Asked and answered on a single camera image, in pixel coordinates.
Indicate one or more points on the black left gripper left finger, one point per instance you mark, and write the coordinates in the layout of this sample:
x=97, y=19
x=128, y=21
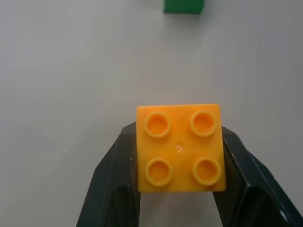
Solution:
x=111, y=189

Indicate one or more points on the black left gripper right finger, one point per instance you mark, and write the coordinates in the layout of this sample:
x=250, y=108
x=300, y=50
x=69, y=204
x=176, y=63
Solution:
x=255, y=194

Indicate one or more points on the yellow studded building block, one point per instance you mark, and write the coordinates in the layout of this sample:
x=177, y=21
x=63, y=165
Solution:
x=181, y=151

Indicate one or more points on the green building block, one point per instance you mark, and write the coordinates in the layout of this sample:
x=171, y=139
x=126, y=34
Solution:
x=183, y=6

